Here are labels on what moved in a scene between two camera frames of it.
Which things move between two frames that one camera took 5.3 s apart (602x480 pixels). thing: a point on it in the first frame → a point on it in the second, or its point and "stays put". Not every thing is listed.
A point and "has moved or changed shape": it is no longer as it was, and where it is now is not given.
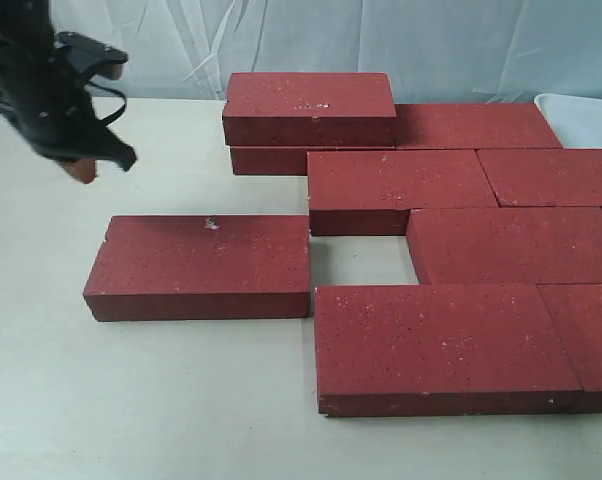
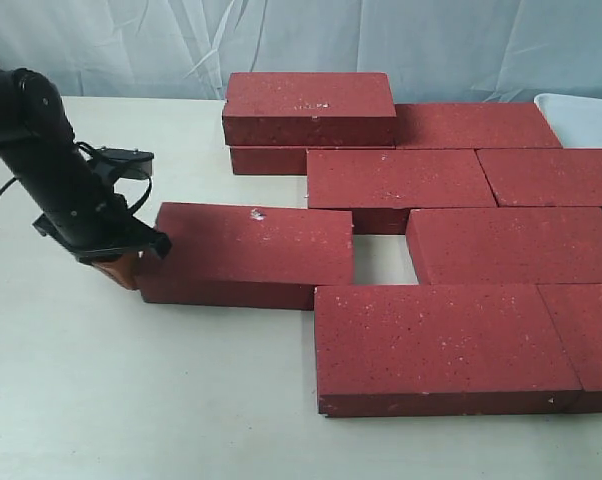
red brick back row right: x=472 y=126 stays put
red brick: x=153 y=267 has moved or changed shape
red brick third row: x=469 y=246 stays put
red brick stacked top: x=309 y=109 stays put
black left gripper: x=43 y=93 → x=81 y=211
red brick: x=281 y=160 stays put
